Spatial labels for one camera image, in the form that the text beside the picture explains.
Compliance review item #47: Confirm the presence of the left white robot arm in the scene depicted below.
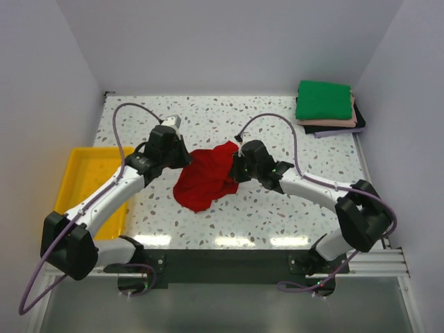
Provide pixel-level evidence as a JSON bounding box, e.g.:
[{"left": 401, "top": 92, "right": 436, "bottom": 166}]
[{"left": 41, "top": 116, "right": 191, "bottom": 280}]

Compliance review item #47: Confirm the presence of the red t shirt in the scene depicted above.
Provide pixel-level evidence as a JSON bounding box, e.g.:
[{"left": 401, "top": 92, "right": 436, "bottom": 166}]
[{"left": 173, "top": 142, "right": 239, "bottom": 213}]

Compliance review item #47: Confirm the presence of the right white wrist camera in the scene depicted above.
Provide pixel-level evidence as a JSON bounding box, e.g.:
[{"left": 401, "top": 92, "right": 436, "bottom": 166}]
[{"left": 234, "top": 133, "right": 248, "bottom": 157}]

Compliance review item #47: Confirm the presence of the yellow plastic bin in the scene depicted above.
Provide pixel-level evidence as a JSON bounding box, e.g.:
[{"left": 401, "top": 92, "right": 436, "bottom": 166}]
[{"left": 53, "top": 147, "right": 128, "bottom": 240}]

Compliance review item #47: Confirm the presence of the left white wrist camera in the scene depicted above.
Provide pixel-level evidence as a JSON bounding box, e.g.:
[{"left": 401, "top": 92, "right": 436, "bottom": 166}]
[{"left": 161, "top": 114, "right": 181, "bottom": 131}]

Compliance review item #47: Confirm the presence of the folded green t shirt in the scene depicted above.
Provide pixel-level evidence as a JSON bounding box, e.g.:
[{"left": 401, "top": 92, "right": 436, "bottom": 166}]
[{"left": 296, "top": 80, "right": 352, "bottom": 121}]

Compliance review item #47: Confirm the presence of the aluminium frame rail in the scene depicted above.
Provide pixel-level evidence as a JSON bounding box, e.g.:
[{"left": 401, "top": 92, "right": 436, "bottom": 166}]
[{"left": 26, "top": 133, "right": 426, "bottom": 333}]

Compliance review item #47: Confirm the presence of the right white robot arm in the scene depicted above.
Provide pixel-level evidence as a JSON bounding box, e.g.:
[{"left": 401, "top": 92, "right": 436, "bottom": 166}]
[{"left": 230, "top": 140, "right": 394, "bottom": 275}]

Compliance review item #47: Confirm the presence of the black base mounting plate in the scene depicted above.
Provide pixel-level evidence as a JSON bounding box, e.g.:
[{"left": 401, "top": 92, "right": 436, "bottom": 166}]
[{"left": 104, "top": 249, "right": 350, "bottom": 296}]

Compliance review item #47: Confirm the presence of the folded black t shirt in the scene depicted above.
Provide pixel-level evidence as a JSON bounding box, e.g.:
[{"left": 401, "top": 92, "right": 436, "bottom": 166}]
[{"left": 303, "top": 104, "right": 366, "bottom": 139}]

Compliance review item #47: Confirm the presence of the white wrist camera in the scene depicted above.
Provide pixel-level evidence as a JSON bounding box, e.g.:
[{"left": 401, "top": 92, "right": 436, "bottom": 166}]
[
  {"left": 161, "top": 114, "right": 181, "bottom": 131},
  {"left": 234, "top": 133, "right": 248, "bottom": 157}
]

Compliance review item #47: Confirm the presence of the folded pink t shirt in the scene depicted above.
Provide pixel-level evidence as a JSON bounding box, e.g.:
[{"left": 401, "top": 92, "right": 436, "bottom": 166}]
[{"left": 296, "top": 91, "right": 357, "bottom": 128}]

